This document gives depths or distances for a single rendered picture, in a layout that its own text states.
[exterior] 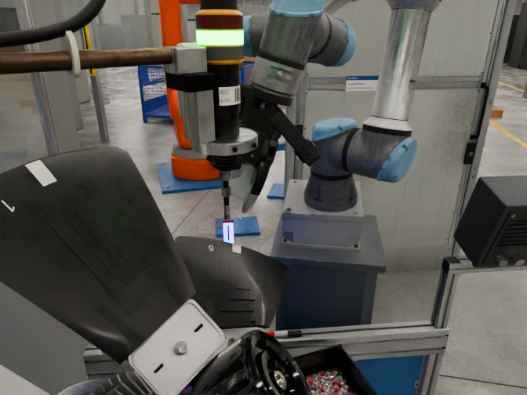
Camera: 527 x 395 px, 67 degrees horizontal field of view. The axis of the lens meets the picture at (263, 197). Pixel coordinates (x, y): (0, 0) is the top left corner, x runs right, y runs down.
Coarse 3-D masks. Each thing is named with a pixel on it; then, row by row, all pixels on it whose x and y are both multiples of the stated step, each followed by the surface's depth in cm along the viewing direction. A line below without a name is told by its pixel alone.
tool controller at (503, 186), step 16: (496, 176) 90; (512, 176) 90; (480, 192) 90; (496, 192) 85; (512, 192) 85; (480, 208) 90; (496, 208) 84; (512, 208) 82; (464, 224) 96; (480, 224) 90; (496, 224) 85; (512, 224) 85; (464, 240) 96; (480, 240) 90; (496, 240) 87; (512, 240) 88; (480, 256) 91; (496, 256) 90; (512, 256) 91
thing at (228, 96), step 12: (216, 72) 37; (228, 72) 37; (216, 84) 37; (228, 84) 37; (216, 96) 38; (228, 96) 38; (216, 108) 38; (228, 108) 38; (240, 108) 40; (216, 120) 39; (228, 120) 39; (216, 132) 39; (228, 132) 39; (216, 156) 41; (228, 156) 41; (216, 168) 41; (228, 168) 41
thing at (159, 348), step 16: (192, 304) 44; (176, 320) 43; (192, 320) 44; (208, 320) 44; (160, 336) 42; (176, 336) 43; (192, 336) 43; (208, 336) 44; (224, 336) 44; (144, 352) 41; (160, 352) 41; (192, 352) 43; (208, 352) 43; (144, 368) 40; (176, 368) 41; (192, 368) 42; (160, 384) 40; (176, 384) 41
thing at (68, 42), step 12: (96, 0) 29; (84, 12) 29; (96, 12) 29; (60, 24) 28; (72, 24) 29; (84, 24) 29; (0, 36) 26; (12, 36) 26; (24, 36) 27; (36, 36) 27; (48, 36) 28; (60, 36) 29; (72, 36) 28; (72, 48) 28; (72, 60) 29; (72, 72) 30
